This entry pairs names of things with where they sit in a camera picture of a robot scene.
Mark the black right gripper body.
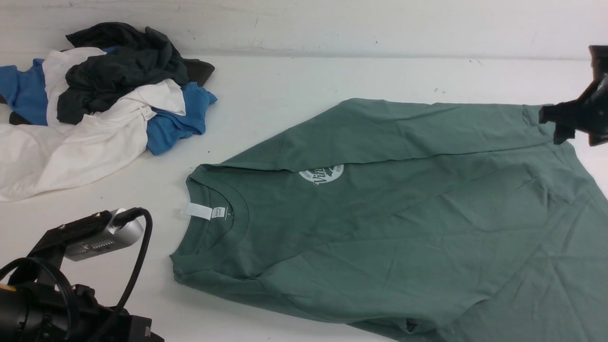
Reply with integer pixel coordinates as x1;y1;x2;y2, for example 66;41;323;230
566;45;608;147

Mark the green long sleeve shirt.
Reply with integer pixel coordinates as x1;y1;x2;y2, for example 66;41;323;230
171;99;607;342

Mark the white shirt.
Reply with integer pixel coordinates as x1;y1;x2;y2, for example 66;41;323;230
0;47;185;203

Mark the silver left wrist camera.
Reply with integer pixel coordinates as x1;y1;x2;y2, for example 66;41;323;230
64;209;145;262

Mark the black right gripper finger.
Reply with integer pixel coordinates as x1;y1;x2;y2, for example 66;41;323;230
553;125;576;145
539;103;573;126

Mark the dark grey shirt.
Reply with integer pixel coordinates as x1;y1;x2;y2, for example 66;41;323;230
1;22;215;125

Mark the blue shirt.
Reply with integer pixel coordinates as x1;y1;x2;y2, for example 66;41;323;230
0;46;218;156

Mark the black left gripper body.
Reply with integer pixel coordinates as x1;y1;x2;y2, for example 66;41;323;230
71;285;165;342

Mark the black left camera cable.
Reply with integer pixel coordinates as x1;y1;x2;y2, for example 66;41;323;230
0;207;153;342

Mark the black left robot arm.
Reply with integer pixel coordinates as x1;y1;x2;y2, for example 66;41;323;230
0;257;163;342

